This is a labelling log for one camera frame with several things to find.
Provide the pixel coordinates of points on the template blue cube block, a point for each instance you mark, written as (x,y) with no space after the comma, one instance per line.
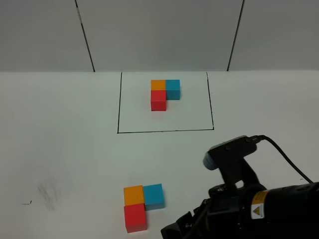
(172,88)

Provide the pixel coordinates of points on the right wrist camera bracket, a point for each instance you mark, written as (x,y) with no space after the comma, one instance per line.
(228,158)

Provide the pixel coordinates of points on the template orange cube block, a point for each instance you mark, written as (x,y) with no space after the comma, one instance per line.
(158,85)

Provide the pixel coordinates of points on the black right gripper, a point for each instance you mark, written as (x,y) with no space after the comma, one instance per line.
(221,216)

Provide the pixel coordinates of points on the template red cube block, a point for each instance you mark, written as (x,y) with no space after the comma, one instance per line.
(158,100)

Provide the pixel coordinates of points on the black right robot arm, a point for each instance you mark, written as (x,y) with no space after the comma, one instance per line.
(251,212)

